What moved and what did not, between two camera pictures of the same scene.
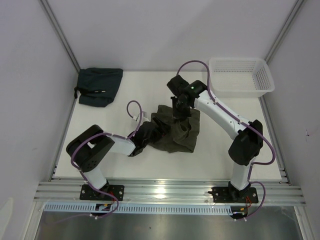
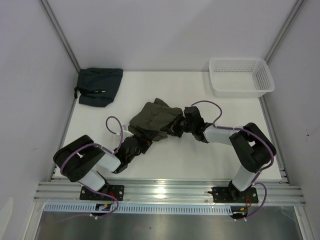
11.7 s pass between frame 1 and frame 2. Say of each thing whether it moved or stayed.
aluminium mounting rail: stayed
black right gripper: moved
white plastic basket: stayed
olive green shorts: moved
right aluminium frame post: stayed
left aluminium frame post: stayed
